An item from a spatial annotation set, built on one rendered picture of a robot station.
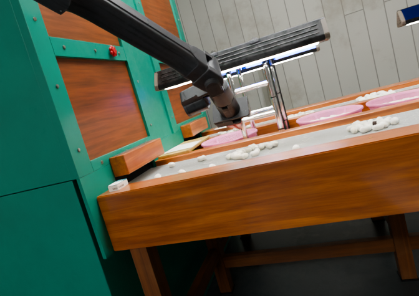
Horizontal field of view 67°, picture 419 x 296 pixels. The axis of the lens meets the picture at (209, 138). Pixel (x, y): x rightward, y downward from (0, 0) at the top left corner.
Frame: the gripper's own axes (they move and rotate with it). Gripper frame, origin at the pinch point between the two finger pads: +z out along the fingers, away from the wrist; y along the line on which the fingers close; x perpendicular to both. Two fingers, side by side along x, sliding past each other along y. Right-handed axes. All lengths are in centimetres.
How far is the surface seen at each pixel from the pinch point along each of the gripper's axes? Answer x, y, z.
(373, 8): -155, -84, 117
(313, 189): 22.5, -17.2, 1.2
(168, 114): -42, 46, 39
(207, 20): -197, 50, 111
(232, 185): 19.1, 3.0, -1.5
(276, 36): -30.1, -15.5, -1.7
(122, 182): 11.2, 39.9, 0.1
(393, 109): -11, -47, 28
